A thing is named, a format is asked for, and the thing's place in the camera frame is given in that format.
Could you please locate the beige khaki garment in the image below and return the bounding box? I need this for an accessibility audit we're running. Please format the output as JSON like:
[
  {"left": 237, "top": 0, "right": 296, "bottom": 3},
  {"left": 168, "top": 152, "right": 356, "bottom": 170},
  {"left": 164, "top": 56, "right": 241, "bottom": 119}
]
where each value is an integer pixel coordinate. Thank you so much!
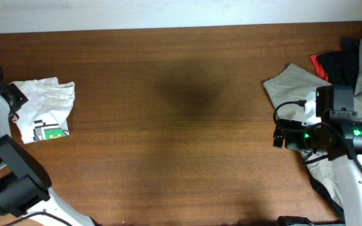
[{"left": 264, "top": 39, "right": 362, "bottom": 219}]

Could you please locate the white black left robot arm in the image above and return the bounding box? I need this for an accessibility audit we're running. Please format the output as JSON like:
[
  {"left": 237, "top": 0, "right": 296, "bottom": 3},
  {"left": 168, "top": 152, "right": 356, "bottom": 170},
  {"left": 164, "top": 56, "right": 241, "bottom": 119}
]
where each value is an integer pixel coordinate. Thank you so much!
[{"left": 0, "top": 66, "right": 97, "bottom": 225}]

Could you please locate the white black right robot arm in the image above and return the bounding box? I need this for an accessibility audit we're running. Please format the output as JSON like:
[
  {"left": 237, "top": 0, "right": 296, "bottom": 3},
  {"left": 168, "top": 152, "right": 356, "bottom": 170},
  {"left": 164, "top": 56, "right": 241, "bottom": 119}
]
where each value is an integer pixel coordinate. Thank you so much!
[{"left": 273, "top": 85, "right": 362, "bottom": 225}]

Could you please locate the white t-shirt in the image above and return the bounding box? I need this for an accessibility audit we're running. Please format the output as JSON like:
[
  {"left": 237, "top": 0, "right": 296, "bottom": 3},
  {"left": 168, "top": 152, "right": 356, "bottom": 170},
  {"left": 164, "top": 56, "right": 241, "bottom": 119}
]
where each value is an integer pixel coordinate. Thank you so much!
[{"left": 14, "top": 77, "right": 75, "bottom": 144}]

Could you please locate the black and red garment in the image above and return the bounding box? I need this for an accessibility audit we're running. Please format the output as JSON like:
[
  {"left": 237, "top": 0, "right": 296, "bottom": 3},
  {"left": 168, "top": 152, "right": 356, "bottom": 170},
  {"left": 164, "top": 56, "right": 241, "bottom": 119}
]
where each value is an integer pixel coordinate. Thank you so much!
[{"left": 310, "top": 37, "right": 359, "bottom": 90}]

